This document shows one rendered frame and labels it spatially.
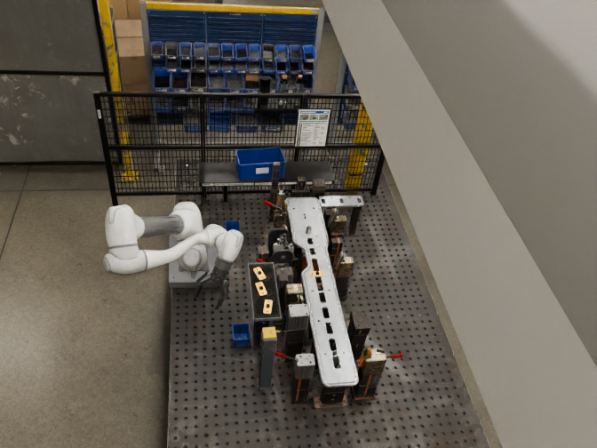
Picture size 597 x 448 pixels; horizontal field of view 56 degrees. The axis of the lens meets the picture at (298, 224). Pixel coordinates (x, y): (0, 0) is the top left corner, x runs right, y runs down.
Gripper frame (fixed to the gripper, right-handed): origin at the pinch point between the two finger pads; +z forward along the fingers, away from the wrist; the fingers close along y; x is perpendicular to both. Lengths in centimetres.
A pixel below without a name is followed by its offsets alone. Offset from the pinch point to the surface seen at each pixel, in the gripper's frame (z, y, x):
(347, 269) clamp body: -41, -52, -50
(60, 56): -78, 225, -78
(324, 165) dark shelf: -87, 5, -105
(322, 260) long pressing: -40, -36, -46
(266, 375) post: 18, -48, 1
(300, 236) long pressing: -45, -16, -54
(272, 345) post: -5, -48, 17
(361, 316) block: -28, -74, -23
